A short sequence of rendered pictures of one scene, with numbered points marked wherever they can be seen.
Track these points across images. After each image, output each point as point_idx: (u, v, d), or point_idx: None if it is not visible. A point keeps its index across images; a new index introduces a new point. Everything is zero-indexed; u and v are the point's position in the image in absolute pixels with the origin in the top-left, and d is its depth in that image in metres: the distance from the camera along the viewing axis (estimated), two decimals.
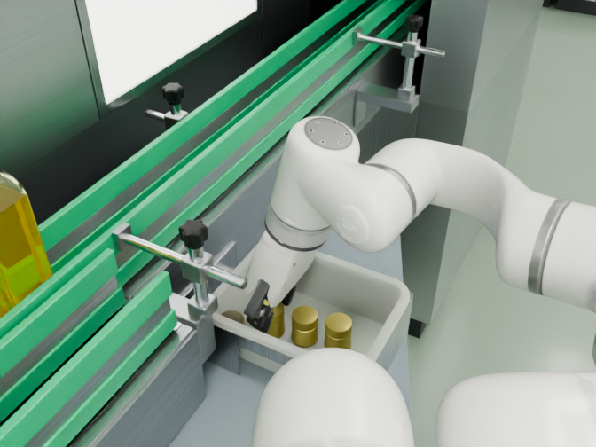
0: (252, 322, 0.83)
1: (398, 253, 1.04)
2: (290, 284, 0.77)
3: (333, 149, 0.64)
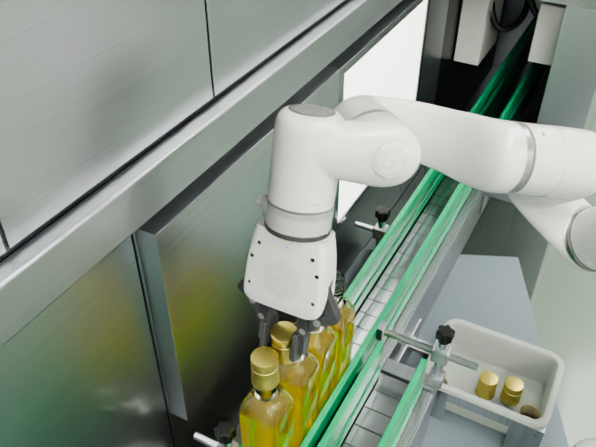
0: (303, 350, 0.80)
1: (534, 323, 1.39)
2: None
3: (332, 115, 0.68)
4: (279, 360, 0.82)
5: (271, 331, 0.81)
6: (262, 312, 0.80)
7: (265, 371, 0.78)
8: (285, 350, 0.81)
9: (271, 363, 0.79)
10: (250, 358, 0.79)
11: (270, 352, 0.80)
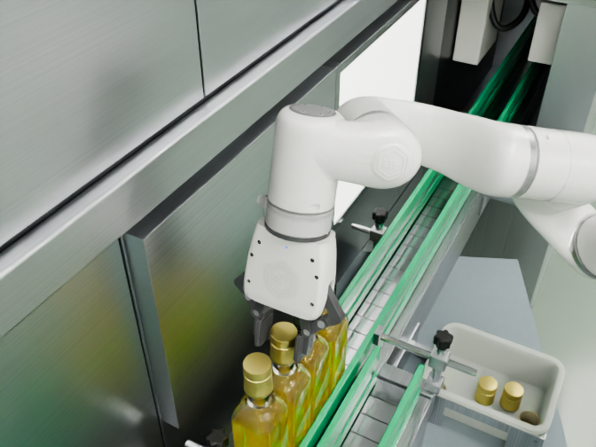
0: (308, 351, 0.80)
1: (534, 326, 1.37)
2: None
3: (332, 115, 0.68)
4: (278, 361, 0.82)
5: (271, 330, 0.81)
6: (258, 309, 0.80)
7: (260, 378, 0.76)
8: (284, 350, 0.81)
9: (265, 368, 0.77)
10: (243, 366, 0.77)
11: (262, 358, 0.78)
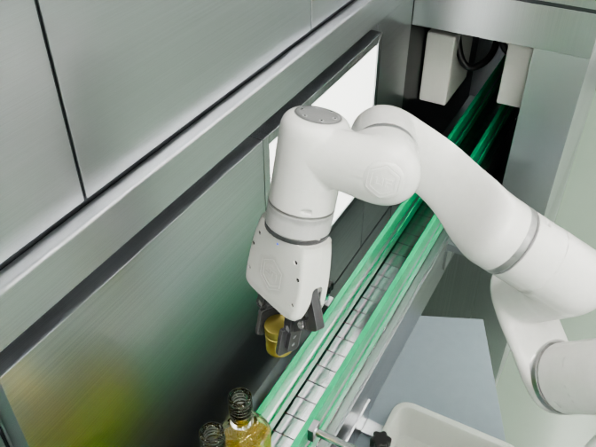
0: (290, 347, 0.81)
1: (496, 399, 1.27)
2: None
3: (333, 123, 0.67)
4: None
5: None
6: (261, 300, 0.82)
7: None
8: None
9: None
10: None
11: None
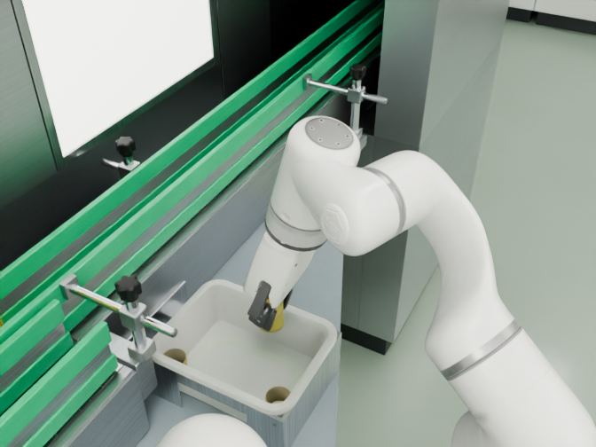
0: (254, 320, 0.84)
1: (339, 288, 1.12)
2: (291, 284, 0.77)
3: (329, 148, 0.64)
4: None
5: None
6: None
7: None
8: None
9: None
10: None
11: None
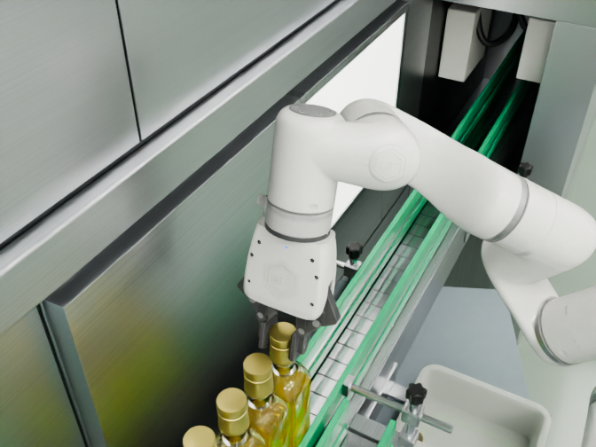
0: (303, 350, 0.80)
1: (520, 365, 1.29)
2: None
3: (331, 115, 0.68)
4: (226, 432, 0.74)
5: (218, 398, 0.73)
6: (262, 312, 0.80)
7: None
8: (231, 421, 0.73)
9: (207, 445, 0.68)
10: (183, 443, 0.69)
11: (204, 433, 0.70)
